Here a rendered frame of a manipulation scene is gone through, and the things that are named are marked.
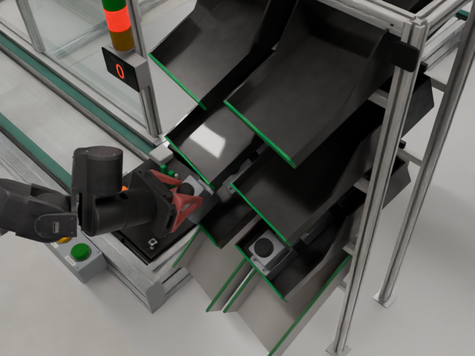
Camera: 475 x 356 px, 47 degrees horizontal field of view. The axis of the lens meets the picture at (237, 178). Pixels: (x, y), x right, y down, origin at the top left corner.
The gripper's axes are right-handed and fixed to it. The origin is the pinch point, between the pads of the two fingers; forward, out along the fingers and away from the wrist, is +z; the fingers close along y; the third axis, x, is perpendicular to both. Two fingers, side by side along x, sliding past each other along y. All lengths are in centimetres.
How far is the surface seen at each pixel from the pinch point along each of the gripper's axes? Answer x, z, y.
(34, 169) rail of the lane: 33, 3, 56
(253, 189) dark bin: -9.7, -0.5, -12.1
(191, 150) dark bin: -8.6, -2.2, 0.8
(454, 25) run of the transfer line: -26, 120, 22
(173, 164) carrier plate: 19.8, 27.3, 32.7
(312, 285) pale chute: 10.2, 17.1, -20.0
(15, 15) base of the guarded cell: 27, 37, 146
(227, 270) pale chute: 18.9, 13.3, -4.1
